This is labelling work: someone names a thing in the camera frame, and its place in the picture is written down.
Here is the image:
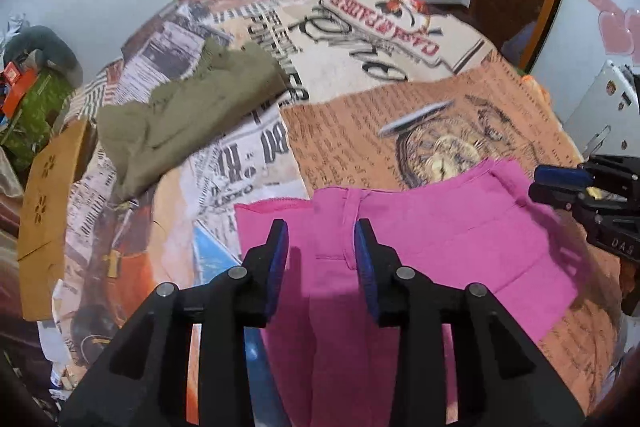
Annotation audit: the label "wooden lap desk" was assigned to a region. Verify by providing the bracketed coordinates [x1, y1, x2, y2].
[17, 118, 93, 322]

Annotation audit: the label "grey plush pillow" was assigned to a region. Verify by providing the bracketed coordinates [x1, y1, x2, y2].
[2, 25, 84, 88]

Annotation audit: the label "orange box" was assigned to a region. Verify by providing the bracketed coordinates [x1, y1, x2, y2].
[1, 62, 37, 119]

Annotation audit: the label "olive green pants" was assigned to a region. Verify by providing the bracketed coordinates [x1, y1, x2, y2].
[96, 39, 288, 202]

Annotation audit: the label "white wardrobe sliding door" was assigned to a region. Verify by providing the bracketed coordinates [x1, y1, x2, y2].
[533, 0, 639, 121]

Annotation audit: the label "pink pants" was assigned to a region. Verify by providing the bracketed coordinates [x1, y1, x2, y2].
[234, 159, 589, 426]

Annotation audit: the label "white appliance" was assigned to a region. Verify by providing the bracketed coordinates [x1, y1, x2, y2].
[564, 60, 640, 157]

